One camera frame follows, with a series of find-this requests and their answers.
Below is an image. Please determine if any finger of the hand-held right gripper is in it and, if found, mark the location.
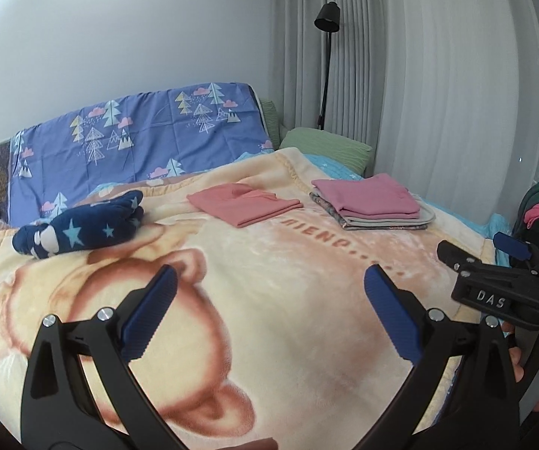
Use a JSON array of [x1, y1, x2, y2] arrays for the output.
[[437, 240, 483, 276], [493, 232, 539, 269]]

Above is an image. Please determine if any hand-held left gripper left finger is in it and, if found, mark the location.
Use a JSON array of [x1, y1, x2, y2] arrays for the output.
[[20, 265, 179, 450]]

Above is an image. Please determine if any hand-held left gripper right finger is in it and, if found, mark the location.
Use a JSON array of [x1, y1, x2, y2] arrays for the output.
[[364, 264, 521, 450]]

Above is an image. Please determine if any pink long-sleeve shirt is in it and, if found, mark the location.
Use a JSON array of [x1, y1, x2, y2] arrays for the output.
[[311, 173, 421, 220]]

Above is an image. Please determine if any grey folded garment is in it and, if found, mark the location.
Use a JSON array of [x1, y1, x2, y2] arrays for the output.
[[340, 197, 437, 228]]

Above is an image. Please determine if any dark green bag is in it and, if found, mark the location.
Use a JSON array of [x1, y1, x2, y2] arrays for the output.
[[511, 178, 539, 263]]

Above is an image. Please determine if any navy star-print garment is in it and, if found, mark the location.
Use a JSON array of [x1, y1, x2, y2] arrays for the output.
[[12, 190, 145, 260]]

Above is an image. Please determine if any cream bear-print blanket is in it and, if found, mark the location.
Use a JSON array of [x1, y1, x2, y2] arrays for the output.
[[0, 147, 500, 450]]

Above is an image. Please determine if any floral folded garment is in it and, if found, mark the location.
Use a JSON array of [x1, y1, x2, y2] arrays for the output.
[[309, 191, 430, 231]]

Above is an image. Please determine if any coral pink garment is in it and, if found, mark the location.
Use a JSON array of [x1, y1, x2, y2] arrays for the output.
[[186, 184, 304, 229]]

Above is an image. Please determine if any green pillow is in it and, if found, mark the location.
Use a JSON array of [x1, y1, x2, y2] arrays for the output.
[[279, 126, 373, 176]]

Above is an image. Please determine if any blue tree-print quilt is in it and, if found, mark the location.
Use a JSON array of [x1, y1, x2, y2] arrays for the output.
[[8, 82, 275, 223]]

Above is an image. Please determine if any grey curtain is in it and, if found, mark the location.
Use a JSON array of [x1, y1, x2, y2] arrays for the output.
[[274, 0, 539, 226]]

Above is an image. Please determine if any green headboard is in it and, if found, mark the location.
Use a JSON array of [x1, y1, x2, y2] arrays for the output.
[[256, 98, 283, 149]]

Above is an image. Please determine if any black floor lamp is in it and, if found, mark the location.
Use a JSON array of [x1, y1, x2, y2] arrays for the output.
[[314, 2, 340, 131]]

